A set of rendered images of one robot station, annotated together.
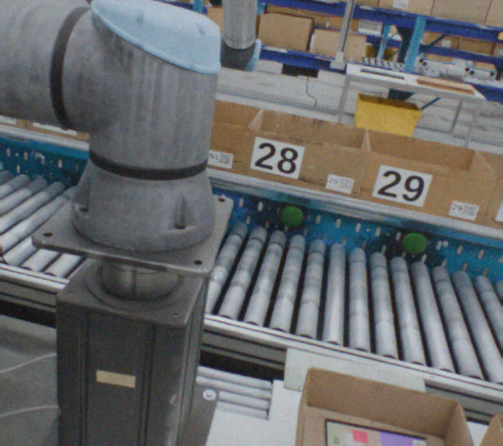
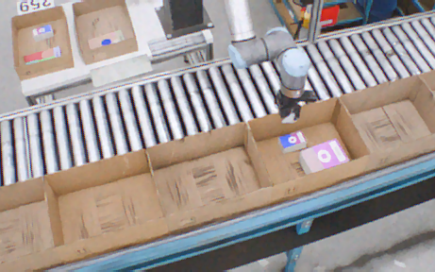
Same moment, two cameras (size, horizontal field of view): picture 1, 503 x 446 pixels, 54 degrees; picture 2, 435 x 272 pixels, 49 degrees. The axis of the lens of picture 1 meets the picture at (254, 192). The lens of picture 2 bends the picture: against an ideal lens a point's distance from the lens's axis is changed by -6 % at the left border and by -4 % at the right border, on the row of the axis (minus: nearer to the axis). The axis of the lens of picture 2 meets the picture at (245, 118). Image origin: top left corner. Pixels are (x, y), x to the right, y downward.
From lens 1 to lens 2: 276 cm
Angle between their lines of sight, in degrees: 98
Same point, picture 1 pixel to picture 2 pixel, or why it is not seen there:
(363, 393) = (115, 47)
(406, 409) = (99, 53)
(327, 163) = (177, 147)
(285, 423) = (141, 42)
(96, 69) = not seen: outside the picture
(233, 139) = (256, 124)
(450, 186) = (79, 173)
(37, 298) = not seen: hidden behind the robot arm
